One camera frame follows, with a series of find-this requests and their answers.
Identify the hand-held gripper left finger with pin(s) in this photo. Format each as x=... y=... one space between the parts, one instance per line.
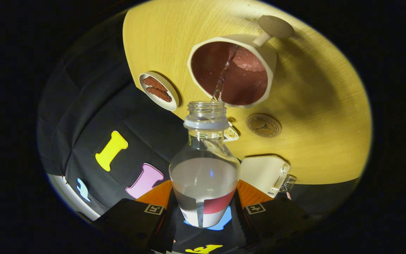
x=169 y=227

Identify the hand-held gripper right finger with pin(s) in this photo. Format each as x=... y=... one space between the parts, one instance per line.
x=238 y=227

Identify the clear plastic juice bottle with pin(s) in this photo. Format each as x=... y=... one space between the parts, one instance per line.
x=204 y=183

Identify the round wooden coaster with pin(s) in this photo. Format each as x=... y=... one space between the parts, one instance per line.
x=263 y=125

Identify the white toaster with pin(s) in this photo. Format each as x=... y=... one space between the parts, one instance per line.
x=259 y=173

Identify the white divided bean tray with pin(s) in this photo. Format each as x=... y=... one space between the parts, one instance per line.
x=232 y=134

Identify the white round plate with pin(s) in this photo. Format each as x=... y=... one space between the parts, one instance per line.
x=173 y=102

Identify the red meat piece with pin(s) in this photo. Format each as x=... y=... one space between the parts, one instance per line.
x=159 y=94
x=154 y=83

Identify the wooden table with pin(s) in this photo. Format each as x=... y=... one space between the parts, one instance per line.
x=323 y=106

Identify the black backdrop cloth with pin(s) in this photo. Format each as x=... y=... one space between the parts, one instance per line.
x=83 y=106

